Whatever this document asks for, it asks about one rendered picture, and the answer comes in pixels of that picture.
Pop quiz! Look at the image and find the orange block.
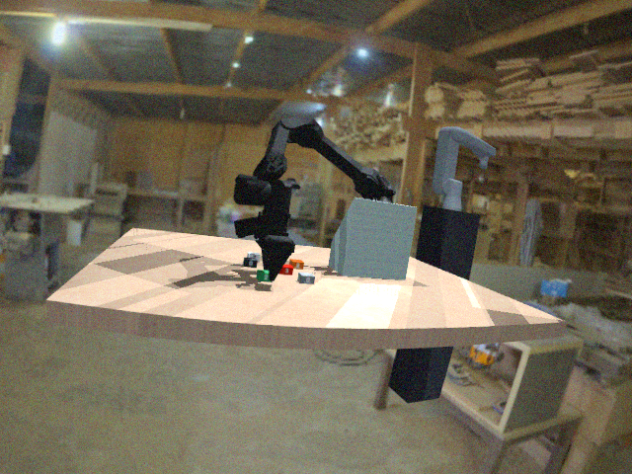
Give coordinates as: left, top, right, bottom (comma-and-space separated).
289, 259, 304, 270

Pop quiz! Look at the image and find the green block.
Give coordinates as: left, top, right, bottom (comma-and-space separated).
256, 270, 272, 281

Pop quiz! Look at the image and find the red block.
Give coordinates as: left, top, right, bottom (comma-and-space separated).
279, 265, 293, 276

